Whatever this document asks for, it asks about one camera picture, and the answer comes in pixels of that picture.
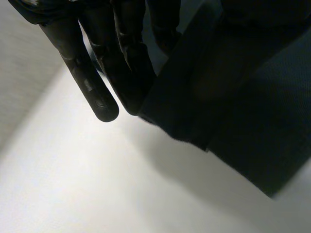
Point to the dark blue shorts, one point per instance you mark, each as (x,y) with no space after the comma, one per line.
(243,116)

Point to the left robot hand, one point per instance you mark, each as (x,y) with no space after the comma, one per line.
(80,70)

